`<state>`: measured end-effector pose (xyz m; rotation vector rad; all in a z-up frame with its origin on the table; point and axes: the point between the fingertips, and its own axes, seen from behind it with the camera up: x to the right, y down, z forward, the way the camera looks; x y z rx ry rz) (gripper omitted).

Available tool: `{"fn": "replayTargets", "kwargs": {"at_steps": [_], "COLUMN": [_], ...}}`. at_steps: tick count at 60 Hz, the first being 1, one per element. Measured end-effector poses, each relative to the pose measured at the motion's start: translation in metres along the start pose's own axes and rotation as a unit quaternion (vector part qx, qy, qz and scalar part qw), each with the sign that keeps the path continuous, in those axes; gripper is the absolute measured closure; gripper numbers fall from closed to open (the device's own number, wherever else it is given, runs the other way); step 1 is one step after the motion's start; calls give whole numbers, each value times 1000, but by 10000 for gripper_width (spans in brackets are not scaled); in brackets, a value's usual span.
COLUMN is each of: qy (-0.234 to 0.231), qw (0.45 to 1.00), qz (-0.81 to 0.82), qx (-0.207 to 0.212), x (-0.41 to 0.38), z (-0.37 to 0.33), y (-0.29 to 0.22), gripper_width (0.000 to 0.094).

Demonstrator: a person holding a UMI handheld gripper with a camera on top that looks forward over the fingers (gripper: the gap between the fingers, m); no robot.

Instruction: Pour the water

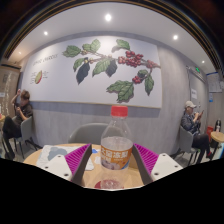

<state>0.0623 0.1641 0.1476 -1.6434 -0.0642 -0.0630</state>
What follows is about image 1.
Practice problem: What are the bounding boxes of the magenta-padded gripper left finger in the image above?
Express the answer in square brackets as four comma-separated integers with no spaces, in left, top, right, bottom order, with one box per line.
[38,142,94,188]

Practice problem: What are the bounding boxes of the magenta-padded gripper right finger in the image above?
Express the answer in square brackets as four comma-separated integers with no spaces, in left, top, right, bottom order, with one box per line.
[130,142,184,187]

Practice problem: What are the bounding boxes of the clear red-capped drink bottle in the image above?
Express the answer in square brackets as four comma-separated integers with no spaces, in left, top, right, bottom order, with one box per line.
[94,104,135,191]

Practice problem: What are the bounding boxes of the grey chair at round table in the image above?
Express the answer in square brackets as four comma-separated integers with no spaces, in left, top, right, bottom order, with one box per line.
[67,122,110,145]

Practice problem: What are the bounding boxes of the flat round red coaster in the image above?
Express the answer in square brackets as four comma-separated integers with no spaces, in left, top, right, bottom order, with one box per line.
[93,179,125,191]

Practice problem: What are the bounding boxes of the person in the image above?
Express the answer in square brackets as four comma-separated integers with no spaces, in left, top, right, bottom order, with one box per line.
[180,100,213,160]
[1,88,35,158]

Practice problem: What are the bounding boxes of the red bin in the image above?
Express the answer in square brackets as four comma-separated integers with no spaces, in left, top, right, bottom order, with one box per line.
[206,125,215,138]

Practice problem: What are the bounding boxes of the small round wooden table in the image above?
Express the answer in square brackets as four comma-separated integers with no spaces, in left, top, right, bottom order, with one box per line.
[210,130,224,161]

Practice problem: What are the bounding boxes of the dark thermos flask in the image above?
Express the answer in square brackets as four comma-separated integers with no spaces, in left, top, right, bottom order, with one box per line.
[214,118,222,133]

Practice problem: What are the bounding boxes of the round ceiling lights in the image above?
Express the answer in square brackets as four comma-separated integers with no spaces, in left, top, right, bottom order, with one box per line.
[16,12,206,65]

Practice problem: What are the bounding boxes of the coffee plant wall poster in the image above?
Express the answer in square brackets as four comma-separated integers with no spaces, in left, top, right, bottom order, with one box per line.
[21,35,164,110]

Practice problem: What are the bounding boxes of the white wall notice sheet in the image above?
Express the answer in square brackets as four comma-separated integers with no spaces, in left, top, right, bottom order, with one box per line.
[190,87,199,100]

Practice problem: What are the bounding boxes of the wall notice board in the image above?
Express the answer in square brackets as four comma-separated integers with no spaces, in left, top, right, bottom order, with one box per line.
[206,71,224,94]

